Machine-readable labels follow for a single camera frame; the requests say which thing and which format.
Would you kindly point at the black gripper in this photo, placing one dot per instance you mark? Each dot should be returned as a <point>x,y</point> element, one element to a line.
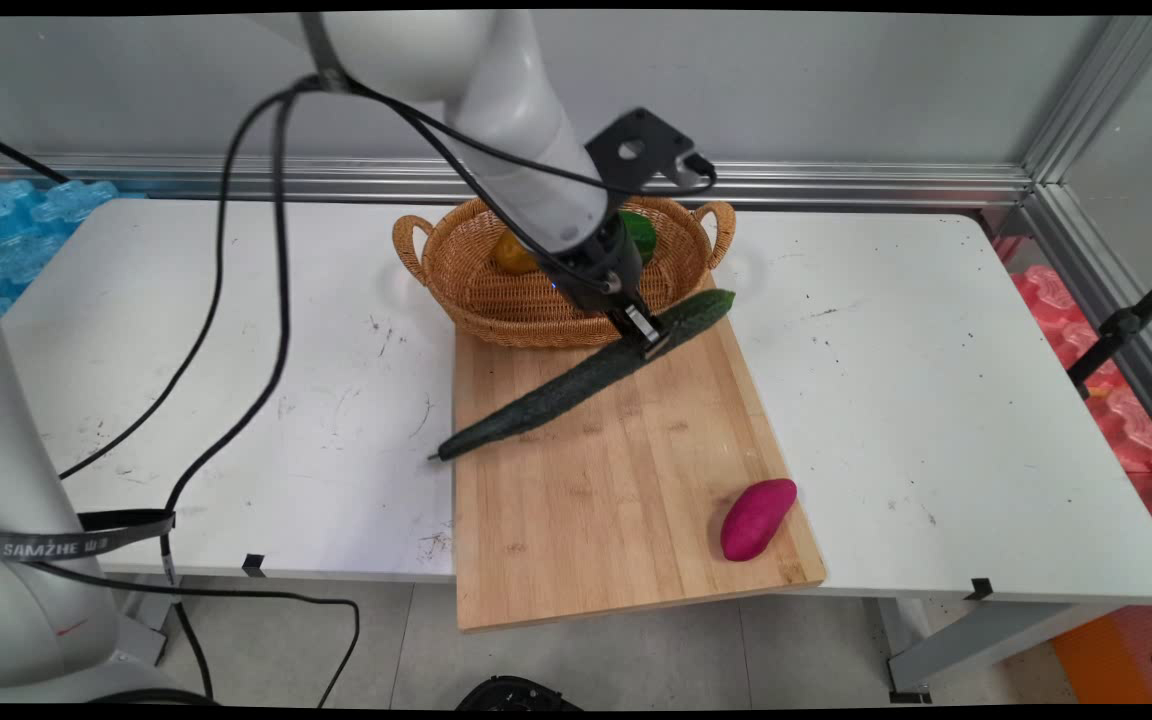
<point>601,270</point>

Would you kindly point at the long dark green cucumber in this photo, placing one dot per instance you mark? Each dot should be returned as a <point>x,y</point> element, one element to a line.
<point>536,400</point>

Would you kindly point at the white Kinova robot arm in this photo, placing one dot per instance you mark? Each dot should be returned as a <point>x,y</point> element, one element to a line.
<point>516,120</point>

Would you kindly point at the green bell pepper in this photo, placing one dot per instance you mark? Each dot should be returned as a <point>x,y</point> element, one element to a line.
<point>644,235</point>

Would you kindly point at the yellow bell pepper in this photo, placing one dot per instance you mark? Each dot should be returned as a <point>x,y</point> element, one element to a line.
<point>511,255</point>

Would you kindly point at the light wooden cutting board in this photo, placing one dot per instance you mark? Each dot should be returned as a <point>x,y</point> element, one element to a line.
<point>616,500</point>

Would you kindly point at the purple sweet potato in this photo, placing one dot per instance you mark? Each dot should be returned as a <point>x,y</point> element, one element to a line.
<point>756,520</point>

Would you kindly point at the round black floor object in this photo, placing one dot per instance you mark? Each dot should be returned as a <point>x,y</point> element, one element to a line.
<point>516,693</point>

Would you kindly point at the black tape piece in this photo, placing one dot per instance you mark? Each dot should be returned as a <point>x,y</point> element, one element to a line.
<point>253,565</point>
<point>979,589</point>

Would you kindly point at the grey metal table leg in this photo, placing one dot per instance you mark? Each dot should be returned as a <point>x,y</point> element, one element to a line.
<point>151,620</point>
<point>986,640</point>

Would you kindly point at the black tripod stand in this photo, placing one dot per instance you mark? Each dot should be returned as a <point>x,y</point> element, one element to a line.
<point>1121,325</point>

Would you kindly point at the red foam mats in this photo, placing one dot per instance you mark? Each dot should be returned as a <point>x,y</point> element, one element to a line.
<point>1116,400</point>

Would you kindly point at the orange floor object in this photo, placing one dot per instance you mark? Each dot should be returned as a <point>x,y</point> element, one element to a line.
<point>1106,665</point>

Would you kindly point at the blue foam mats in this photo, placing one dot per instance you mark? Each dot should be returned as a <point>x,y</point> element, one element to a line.
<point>26,230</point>

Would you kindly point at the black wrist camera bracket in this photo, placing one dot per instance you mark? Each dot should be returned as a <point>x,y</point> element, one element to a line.
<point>663,135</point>

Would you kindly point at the long aluminium frame rail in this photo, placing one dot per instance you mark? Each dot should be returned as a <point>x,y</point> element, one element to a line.
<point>836,185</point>

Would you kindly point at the aluminium frame corner posts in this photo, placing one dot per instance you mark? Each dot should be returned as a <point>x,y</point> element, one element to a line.
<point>1086,120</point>

